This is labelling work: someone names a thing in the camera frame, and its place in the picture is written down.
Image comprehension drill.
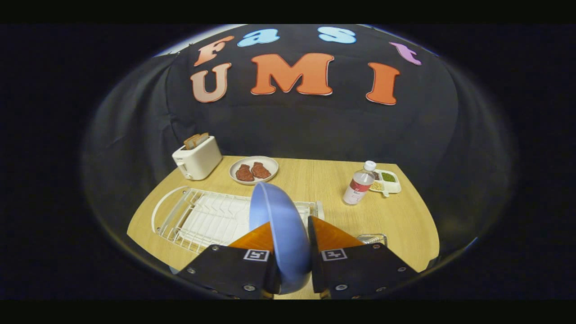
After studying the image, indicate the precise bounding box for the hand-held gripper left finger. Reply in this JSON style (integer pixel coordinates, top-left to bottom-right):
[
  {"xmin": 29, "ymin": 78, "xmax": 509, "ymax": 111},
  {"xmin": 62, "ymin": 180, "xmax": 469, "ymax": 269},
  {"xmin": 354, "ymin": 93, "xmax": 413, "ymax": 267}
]
[{"xmin": 178, "ymin": 221, "xmax": 282, "ymax": 300}]

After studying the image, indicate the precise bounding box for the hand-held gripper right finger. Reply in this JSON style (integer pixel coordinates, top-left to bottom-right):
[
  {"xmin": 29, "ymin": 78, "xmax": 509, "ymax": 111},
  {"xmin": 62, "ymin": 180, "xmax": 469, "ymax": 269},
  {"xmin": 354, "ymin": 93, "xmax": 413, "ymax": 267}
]
[{"xmin": 307, "ymin": 215, "xmax": 419, "ymax": 300}]

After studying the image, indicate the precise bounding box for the metal wire basket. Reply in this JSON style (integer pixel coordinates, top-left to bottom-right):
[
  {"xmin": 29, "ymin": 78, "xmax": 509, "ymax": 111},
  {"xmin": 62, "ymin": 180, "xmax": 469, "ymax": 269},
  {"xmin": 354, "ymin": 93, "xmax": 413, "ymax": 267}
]
[{"xmin": 355, "ymin": 233, "xmax": 388, "ymax": 247}]

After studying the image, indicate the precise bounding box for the white wire dish rack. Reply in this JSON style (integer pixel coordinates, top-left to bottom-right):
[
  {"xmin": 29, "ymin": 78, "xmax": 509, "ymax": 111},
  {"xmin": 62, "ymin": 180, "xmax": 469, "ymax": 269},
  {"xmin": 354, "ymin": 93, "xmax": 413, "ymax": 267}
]
[{"xmin": 151, "ymin": 185, "xmax": 324, "ymax": 254}]

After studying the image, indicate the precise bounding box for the blue plate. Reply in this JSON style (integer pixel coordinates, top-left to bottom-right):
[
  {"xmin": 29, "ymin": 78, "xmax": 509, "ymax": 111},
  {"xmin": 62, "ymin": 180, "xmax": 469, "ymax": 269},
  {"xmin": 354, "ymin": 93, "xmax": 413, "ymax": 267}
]
[{"xmin": 249, "ymin": 181, "xmax": 312, "ymax": 294}]

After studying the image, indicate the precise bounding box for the white divided dish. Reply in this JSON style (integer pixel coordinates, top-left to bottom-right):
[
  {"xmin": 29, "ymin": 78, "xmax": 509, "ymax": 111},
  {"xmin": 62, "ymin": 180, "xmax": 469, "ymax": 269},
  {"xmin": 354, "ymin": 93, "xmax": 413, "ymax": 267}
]
[{"xmin": 368, "ymin": 169, "xmax": 402, "ymax": 197}]

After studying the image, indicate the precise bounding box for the white plate with meat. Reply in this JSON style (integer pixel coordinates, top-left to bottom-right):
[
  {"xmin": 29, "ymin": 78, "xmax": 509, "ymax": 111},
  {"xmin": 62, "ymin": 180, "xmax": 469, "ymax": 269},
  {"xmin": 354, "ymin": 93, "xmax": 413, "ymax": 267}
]
[{"xmin": 229, "ymin": 156, "xmax": 279, "ymax": 185}]

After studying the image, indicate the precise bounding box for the clear plastic bottle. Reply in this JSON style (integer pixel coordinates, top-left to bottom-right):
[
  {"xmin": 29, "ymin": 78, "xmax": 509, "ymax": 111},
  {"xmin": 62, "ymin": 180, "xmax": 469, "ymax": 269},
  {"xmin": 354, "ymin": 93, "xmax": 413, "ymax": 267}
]
[{"xmin": 342, "ymin": 161, "xmax": 377, "ymax": 206}]

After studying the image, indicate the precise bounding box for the white toaster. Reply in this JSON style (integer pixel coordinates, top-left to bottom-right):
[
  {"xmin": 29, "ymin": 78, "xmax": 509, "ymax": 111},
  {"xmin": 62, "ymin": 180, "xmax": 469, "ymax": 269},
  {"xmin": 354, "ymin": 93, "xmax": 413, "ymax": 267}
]
[{"xmin": 172, "ymin": 135, "xmax": 223, "ymax": 181}]

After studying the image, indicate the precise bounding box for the black backdrop cloth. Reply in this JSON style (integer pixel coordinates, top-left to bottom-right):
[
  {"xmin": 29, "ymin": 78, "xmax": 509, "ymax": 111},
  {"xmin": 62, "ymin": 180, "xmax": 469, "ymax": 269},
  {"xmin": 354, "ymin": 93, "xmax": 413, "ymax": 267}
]
[{"xmin": 83, "ymin": 25, "xmax": 513, "ymax": 252}]

